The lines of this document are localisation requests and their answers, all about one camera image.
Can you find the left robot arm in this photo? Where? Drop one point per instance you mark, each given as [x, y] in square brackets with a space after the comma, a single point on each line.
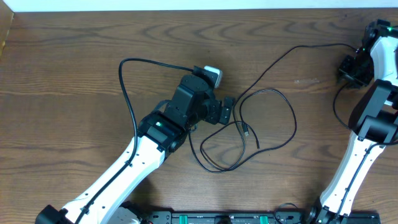
[158, 135]

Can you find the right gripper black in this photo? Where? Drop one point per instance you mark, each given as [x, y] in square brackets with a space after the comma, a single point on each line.
[357, 82]

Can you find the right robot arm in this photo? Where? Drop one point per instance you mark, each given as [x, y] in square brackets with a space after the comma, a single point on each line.
[372, 128]

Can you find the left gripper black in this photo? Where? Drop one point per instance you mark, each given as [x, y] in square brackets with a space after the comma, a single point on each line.
[216, 116]

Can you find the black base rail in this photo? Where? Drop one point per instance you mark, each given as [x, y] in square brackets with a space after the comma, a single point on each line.
[165, 217]

